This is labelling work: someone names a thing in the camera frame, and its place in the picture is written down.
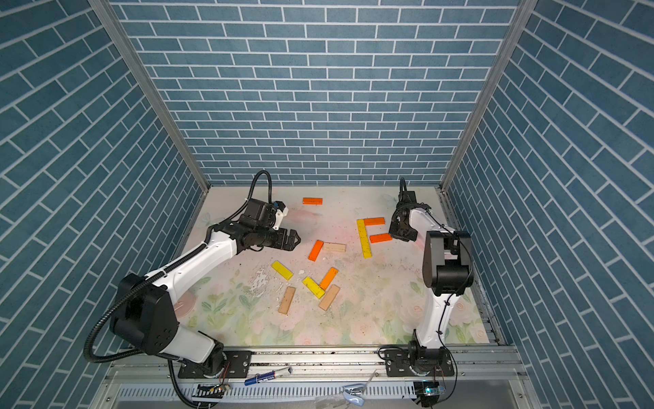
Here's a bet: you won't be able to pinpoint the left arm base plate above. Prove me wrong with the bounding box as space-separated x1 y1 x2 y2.
178 350 252 379

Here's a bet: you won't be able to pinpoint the clear tape scraps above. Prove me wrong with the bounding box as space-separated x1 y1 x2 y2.
315 383 366 409

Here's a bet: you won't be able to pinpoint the yellow block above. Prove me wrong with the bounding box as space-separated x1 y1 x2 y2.
360 236 372 259
302 277 325 299
271 261 293 281
357 219 368 240

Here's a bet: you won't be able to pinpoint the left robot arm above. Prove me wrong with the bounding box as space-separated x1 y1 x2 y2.
110 223 301 364

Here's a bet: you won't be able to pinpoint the natural wood block lower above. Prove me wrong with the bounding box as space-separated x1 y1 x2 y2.
318 285 341 311

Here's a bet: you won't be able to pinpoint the blue handled screwdriver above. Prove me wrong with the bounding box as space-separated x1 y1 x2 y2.
244 366 293 386

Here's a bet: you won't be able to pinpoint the aluminium front rail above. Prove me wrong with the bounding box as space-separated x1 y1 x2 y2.
106 344 527 383

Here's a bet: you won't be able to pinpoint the small circuit board green led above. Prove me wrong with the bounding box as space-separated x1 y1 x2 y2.
412 381 443 408

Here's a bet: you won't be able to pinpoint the wire connector bundle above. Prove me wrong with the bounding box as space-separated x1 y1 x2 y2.
192 383 232 402

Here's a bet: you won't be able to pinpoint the natural wood block centre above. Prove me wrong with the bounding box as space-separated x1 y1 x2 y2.
323 242 347 252

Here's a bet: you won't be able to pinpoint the light orange block centre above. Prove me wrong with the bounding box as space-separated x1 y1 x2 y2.
320 268 339 291

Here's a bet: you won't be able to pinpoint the natural wood block left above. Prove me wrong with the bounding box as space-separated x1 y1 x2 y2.
278 286 296 315

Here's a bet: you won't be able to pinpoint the natural wood block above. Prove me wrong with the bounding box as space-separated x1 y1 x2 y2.
318 285 341 311
323 242 347 252
278 286 296 315

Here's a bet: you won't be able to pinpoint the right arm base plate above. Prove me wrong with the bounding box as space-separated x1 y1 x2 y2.
377 347 455 378

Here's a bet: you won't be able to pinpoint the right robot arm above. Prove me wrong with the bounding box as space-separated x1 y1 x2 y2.
389 202 473 361

